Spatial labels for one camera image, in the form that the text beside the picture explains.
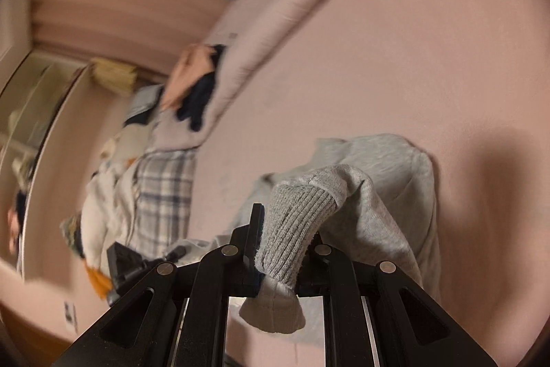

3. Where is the grey sweatshirt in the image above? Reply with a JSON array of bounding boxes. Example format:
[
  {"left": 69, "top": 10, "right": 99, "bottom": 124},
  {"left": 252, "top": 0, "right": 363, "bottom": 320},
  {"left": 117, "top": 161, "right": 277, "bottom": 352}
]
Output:
[{"left": 238, "top": 133, "right": 443, "bottom": 350}]

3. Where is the plush toy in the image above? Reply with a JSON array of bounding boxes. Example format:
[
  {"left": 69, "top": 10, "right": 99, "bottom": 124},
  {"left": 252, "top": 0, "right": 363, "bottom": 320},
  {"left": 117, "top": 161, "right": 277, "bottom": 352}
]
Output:
[{"left": 101, "top": 122, "right": 151, "bottom": 165}]

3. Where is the curved cream headboard shelf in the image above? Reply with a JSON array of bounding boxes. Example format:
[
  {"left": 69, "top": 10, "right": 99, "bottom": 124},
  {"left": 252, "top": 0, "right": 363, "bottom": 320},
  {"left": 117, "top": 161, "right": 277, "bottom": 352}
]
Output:
[{"left": 0, "top": 53, "right": 93, "bottom": 277}]

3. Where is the peach garment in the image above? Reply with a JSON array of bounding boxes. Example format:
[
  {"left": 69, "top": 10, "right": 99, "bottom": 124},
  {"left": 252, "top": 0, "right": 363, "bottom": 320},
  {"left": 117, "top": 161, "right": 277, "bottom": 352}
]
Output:
[{"left": 161, "top": 44, "right": 218, "bottom": 112}]

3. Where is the plaid pillow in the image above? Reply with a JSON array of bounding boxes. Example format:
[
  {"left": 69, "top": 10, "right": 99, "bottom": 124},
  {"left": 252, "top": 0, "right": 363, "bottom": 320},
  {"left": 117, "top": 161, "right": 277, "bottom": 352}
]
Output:
[{"left": 129, "top": 150, "right": 198, "bottom": 260}]

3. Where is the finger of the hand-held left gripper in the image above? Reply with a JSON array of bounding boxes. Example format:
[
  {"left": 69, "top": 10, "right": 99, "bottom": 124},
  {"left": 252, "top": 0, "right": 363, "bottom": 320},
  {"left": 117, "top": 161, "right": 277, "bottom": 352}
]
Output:
[{"left": 144, "top": 246, "right": 187, "bottom": 265}]

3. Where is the pink curtain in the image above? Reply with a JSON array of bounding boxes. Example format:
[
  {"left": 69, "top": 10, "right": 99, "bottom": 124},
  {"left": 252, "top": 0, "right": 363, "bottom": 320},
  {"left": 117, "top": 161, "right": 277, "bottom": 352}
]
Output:
[{"left": 30, "top": 0, "right": 237, "bottom": 75}]

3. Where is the yellow fringed cloth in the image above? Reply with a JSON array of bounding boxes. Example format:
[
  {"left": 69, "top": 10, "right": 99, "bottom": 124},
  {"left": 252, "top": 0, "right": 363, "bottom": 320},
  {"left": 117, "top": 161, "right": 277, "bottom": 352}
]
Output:
[{"left": 90, "top": 57, "right": 138, "bottom": 95}]

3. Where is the pink quilt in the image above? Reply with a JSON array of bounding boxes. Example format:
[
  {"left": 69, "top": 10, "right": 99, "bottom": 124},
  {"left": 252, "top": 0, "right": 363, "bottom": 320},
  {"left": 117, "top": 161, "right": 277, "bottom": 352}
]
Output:
[{"left": 150, "top": 0, "right": 426, "bottom": 148}]

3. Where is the colourful knitted cloth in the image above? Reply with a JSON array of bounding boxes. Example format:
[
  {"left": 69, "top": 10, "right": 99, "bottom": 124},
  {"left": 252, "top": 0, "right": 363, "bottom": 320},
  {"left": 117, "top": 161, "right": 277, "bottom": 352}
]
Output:
[{"left": 60, "top": 214, "right": 87, "bottom": 260}]

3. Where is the white cloth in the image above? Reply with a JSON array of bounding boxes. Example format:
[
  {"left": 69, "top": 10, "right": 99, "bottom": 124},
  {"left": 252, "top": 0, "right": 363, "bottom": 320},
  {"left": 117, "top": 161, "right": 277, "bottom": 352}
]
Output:
[{"left": 79, "top": 165, "right": 138, "bottom": 273}]

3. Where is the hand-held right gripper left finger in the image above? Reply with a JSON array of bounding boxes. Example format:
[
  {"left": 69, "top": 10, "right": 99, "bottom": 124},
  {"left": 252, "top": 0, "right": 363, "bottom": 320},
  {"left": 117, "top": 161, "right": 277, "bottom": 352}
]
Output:
[{"left": 52, "top": 203, "right": 269, "bottom": 367}]

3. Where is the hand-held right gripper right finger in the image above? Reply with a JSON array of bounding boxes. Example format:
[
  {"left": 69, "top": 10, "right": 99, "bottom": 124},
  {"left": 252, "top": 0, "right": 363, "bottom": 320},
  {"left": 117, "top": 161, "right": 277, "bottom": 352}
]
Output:
[{"left": 296, "top": 229, "right": 499, "bottom": 367}]

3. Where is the navy garment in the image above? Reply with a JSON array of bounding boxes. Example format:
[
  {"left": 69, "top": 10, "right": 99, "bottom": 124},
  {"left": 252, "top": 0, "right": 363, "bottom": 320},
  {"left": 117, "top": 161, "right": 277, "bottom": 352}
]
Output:
[{"left": 176, "top": 44, "right": 228, "bottom": 132}]

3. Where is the striped pillow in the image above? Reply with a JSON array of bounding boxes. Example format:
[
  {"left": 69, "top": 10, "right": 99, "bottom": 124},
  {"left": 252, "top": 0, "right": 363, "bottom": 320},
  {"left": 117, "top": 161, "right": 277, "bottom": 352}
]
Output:
[{"left": 124, "top": 85, "right": 166, "bottom": 125}]

